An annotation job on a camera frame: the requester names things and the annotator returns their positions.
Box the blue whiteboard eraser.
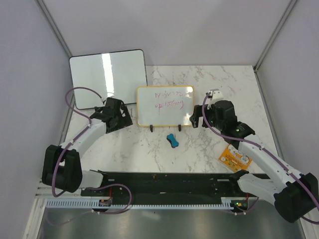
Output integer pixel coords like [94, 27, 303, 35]
[166, 133, 179, 148]

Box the yellow framed small whiteboard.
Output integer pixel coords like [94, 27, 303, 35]
[137, 86, 195, 127]

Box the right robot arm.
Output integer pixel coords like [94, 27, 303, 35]
[190, 100, 319, 225]

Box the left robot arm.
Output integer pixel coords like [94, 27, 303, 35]
[41, 98, 133, 197]

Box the black framed large whiteboard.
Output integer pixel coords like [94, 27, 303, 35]
[69, 49, 148, 110]

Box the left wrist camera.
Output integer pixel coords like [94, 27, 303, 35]
[100, 92, 115, 103]

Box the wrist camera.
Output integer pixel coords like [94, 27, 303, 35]
[207, 89, 224, 105]
[100, 92, 115, 103]

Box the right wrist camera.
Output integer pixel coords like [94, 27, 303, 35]
[207, 89, 224, 105]

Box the metal wire whiteboard stand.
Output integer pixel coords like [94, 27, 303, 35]
[149, 124, 182, 132]

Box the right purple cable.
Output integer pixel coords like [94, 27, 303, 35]
[202, 92, 319, 224]

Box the purple cable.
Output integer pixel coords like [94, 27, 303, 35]
[202, 92, 319, 224]
[46, 87, 133, 227]

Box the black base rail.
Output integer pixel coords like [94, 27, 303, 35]
[81, 172, 247, 204]

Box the white slotted cable duct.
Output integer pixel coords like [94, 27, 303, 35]
[45, 198, 245, 210]

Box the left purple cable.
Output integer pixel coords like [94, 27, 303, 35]
[46, 87, 133, 227]

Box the aluminium frame rail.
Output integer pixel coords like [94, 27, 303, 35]
[35, 182, 82, 199]

